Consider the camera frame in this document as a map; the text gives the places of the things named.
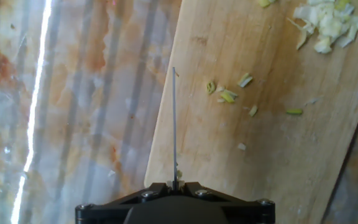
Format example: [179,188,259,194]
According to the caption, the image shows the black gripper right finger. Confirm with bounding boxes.
[183,182,275,224]

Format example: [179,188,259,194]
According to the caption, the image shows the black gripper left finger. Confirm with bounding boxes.
[75,182,171,224]

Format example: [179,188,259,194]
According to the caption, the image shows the steel cleaver knife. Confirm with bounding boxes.
[171,67,180,191]

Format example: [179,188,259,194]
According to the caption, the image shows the pale green scallion piece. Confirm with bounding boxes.
[287,0,358,55]

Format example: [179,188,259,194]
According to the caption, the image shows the wooden cutting board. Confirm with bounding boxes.
[144,0,358,224]

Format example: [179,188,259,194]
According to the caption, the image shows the orange white marbled mat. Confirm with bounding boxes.
[0,0,358,224]

